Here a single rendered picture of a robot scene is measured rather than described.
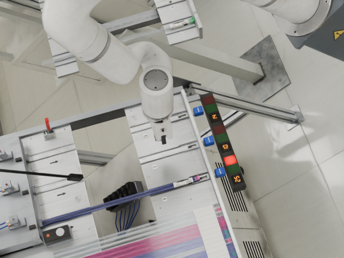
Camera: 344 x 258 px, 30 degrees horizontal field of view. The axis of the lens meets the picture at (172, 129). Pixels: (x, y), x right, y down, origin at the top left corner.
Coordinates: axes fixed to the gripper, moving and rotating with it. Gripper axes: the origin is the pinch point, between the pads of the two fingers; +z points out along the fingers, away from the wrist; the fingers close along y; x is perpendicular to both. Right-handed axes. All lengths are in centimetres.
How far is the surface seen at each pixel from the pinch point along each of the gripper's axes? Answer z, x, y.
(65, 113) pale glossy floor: 159, 32, 102
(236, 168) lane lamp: 14.8, -20.9, -10.8
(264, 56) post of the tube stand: 66, -60, 54
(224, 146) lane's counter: 14.9, -19.9, -2.9
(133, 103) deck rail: 13.5, 3.6, 19.3
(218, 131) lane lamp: 14.9, -19.6, 2.8
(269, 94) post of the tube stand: 70, -56, 37
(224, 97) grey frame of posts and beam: 31.7, -29.2, 22.4
